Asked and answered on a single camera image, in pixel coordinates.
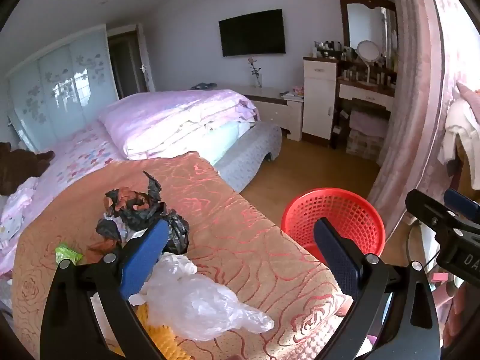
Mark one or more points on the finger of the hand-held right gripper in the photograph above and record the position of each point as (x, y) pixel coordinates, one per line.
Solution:
(463, 201)
(425, 206)

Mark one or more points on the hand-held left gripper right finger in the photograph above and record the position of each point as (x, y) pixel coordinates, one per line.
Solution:
(337, 257)

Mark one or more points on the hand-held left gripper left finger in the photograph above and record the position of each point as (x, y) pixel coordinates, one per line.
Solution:
(144, 258)

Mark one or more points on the black plastic bag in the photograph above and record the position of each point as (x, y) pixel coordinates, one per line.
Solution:
(138, 210)

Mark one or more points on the red plastic mesh basket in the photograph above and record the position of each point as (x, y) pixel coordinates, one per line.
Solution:
(337, 206)

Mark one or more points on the clear plastic bag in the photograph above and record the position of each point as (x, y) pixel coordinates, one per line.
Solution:
(202, 300)

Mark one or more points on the yellow foam net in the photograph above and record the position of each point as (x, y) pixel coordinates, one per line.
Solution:
(157, 330)

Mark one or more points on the green wrapper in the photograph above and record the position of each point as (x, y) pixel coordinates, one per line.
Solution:
(67, 253)

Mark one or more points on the white garment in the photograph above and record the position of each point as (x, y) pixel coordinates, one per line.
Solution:
(455, 127)

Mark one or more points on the patterned storage box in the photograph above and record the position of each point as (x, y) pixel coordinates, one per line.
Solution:
(363, 146)

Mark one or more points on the orange rose print tablecloth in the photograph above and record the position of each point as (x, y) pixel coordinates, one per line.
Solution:
(240, 232)

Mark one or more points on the pink cushioned stool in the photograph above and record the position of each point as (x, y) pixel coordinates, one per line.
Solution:
(369, 122)

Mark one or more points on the pink floral bed sheet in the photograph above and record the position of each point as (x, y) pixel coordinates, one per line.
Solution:
(82, 153)

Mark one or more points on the pink patterned curtain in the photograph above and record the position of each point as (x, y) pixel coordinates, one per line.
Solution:
(412, 82)

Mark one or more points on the brown dressing table with mirror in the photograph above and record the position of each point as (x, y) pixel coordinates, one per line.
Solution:
(365, 92)

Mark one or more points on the pink cartoon print cloth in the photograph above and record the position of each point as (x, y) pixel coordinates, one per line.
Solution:
(17, 206)

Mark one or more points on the pink folded quilt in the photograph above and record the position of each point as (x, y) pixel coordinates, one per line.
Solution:
(168, 116)

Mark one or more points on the tall white cabinet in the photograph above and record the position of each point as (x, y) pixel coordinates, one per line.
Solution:
(318, 101)

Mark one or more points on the brown plush toy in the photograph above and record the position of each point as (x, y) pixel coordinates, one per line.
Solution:
(18, 168)

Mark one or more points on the low white television cabinet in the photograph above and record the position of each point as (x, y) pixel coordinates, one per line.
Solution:
(277, 114)

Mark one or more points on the round white makeup mirror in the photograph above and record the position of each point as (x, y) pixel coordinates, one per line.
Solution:
(367, 50)

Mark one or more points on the stack of books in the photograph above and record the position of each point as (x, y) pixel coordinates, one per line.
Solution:
(290, 96)

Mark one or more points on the small pink item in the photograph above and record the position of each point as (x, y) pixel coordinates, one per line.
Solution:
(298, 90)

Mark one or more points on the row of cosmetic bottles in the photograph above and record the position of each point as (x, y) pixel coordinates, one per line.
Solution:
(330, 48)

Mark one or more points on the floral glass sliding wardrobe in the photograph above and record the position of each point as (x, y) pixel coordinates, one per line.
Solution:
(63, 90)

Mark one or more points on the pink rose in vase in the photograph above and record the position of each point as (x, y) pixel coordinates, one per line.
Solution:
(255, 73)

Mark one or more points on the black wall television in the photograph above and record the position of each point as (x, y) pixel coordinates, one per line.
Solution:
(251, 32)

